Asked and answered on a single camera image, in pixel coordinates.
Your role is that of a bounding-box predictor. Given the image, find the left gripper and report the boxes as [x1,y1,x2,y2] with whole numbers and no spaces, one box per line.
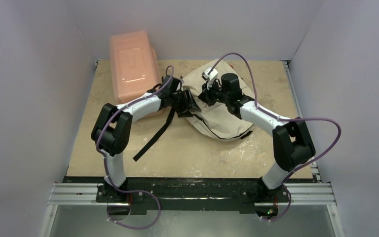
[169,88,200,117]

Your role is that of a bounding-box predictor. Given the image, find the cream canvas backpack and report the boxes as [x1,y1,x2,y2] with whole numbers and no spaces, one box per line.
[180,60,254,142]

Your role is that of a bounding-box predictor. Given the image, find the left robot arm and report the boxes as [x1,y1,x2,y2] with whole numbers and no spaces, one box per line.
[91,75,201,202]

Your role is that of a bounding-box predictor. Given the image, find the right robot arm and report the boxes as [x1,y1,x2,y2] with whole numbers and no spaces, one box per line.
[199,70,316,201]

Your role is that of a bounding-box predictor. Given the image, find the pink plastic storage box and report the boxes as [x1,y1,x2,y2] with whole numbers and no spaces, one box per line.
[109,31,161,104]

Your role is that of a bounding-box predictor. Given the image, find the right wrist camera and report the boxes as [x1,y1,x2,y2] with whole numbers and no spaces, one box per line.
[202,67,218,89]

